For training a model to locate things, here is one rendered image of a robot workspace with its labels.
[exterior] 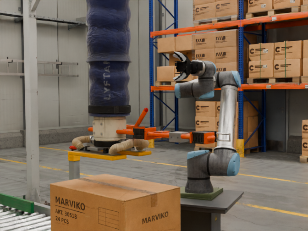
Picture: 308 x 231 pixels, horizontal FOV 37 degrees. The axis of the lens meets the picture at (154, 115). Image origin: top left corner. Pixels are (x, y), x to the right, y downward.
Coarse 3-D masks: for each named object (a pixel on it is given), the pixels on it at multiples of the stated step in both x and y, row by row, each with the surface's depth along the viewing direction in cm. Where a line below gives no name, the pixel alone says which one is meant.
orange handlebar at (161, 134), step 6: (126, 126) 256; (132, 126) 260; (120, 132) 233; (126, 132) 230; (132, 132) 227; (150, 132) 219; (156, 132) 217; (162, 132) 215; (168, 132) 218; (186, 138) 205; (210, 138) 198
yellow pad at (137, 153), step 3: (132, 147) 244; (102, 150) 253; (123, 150) 244; (126, 150) 243; (135, 150) 240; (138, 150) 240; (141, 150) 240; (144, 150) 242; (147, 150) 244; (120, 153) 244; (123, 153) 242; (126, 153) 241; (129, 153) 240; (132, 153) 238; (135, 153) 237; (138, 153) 235; (141, 153) 236; (144, 153) 238; (147, 153) 240; (150, 153) 242
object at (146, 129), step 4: (136, 128) 223; (140, 128) 228; (144, 128) 220; (148, 128) 222; (152, 128) 224; (136, 132) 224; (140, 132) 222; (144, 132) 220; (136, 136) 223; (140, 136) 221; (144, 136) 220; (148, 136) 222
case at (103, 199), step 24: (72, 192) 235; (96, 192) 225; (120, 192) 225; (144, 192) 224; (168, 192) 231; (72, 216) 236; (96, 216) 223; (120, 216) 211; (144, 216) 218; (168, 216) 231
